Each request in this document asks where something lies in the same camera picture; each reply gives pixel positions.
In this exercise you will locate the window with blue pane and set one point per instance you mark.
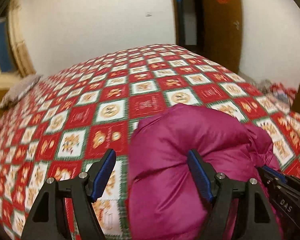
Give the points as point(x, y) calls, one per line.
point(6, 62)

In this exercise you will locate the magenta puffer jacket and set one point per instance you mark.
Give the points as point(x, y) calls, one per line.
point(169, 196)

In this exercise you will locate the red patterned bed quilt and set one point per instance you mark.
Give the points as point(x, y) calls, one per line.
point(66, 122)

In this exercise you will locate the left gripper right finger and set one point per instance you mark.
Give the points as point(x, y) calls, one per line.
point(254, 216)

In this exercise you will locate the brown wooden door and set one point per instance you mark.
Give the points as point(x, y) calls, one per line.
point(223, 33)

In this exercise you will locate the pile of clothes on floor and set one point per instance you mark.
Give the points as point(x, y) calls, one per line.
point(278, 91)

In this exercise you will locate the beige patterned curtain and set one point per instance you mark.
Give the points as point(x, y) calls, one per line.
point(18, 46)

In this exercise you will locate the striped grey pillow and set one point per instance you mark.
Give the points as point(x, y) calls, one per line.
point(19, 90)

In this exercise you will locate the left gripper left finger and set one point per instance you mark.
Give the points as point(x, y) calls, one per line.
point(47, 218)

